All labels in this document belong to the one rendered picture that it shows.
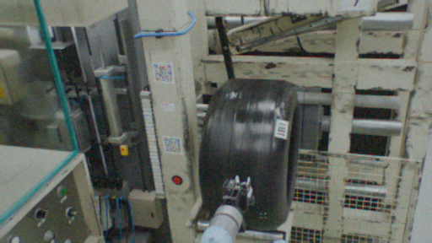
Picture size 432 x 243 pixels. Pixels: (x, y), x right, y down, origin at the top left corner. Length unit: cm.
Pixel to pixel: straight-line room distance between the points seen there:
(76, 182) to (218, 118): 59
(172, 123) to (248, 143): 34
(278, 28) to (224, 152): 61
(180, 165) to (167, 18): 57
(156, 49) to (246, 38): 46
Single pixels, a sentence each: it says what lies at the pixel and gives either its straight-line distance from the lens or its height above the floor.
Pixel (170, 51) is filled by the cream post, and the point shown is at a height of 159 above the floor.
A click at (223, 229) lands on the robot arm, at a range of 104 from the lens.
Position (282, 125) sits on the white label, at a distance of 134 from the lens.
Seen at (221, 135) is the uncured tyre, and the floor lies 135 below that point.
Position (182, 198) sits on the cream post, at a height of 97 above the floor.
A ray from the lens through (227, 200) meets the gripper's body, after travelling 114.
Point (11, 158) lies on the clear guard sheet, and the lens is 131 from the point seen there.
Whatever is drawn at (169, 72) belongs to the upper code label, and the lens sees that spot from 145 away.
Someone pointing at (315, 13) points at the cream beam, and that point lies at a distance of 155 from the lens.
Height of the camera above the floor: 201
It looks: 27 degrees down
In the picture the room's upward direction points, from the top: 4 degrees counter-clockwise
